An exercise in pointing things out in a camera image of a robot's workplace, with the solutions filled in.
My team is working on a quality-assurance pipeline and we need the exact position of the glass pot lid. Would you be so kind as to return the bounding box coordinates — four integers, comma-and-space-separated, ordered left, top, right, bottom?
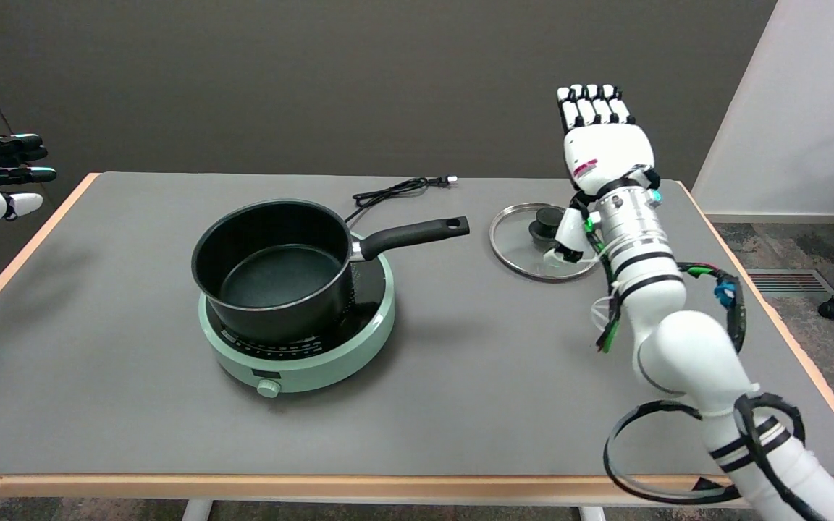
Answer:
489, 203, 601, 283

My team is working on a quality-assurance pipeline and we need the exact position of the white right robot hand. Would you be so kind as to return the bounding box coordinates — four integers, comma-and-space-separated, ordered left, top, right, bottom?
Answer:
544, 84, 661, 263

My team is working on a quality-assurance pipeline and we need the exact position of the black power cord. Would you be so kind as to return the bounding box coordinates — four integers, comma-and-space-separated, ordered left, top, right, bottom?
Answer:
345, 175, 459, 226

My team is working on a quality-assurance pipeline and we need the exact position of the green round induction cooker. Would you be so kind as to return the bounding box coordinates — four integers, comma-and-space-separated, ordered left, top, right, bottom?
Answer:
198, 253, 397, 399

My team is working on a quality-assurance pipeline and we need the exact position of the floor vent grille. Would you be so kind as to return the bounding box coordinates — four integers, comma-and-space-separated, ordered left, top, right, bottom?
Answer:
746, 269, 834, 296

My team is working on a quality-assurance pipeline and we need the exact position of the black pot with handle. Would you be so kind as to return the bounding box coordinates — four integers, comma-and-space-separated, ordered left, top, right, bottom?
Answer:
191, 200, 471, 345

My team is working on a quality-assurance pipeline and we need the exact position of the grey table mat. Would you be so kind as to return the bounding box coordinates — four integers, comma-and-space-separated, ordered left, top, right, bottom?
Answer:
0, 174, 834, 477

